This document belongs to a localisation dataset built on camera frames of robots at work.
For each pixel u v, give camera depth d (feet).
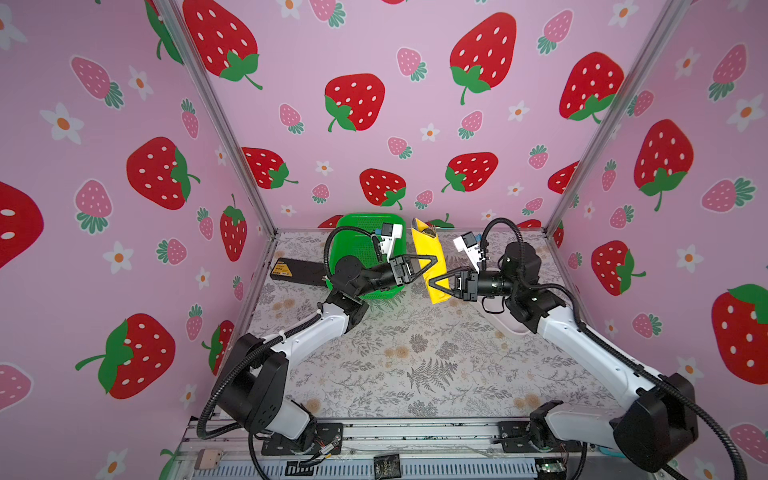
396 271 2.01
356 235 2.21
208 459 2.30
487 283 2.04
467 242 2.05
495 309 2.16
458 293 2.06
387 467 2.25
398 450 2.40
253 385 1.41
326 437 2.42
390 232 2.13
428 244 2.14
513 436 2.40
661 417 1.29
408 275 2.09
